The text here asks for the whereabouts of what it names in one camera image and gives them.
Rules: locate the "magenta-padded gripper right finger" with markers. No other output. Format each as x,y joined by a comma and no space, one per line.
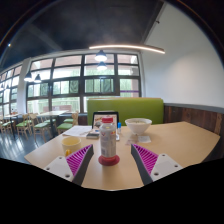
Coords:
161,166

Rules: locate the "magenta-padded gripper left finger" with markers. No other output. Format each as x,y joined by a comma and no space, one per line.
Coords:
65,167

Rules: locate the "clear red-capped drink bottle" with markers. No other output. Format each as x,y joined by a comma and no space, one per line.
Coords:
108,140

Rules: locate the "white paper sheets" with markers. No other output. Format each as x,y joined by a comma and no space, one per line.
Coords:
78,130

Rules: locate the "small dark box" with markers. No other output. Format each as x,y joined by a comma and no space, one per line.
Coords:
92,135

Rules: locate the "flat round red coaster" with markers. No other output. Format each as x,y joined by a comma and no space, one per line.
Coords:
108,162

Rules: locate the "white bowl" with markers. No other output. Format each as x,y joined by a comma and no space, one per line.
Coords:
138,126

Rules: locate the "wooden chairs with green seats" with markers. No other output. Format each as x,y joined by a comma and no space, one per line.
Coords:
41,126

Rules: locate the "small white card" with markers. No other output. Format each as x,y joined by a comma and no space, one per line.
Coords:
117,137

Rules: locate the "light wooden dining table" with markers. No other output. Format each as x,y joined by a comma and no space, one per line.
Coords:
50,113

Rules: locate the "small blue-capped bottle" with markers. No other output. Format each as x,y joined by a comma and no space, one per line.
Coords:
119,128

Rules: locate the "black tablet with stickers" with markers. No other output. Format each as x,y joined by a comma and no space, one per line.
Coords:
96,118

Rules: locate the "green upholstered bench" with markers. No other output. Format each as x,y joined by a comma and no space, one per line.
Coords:
133,106

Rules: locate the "black pendant lamps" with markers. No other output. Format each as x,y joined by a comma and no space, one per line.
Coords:
100,56

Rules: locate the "curved linear ceiling light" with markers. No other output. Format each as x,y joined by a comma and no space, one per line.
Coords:
126,47

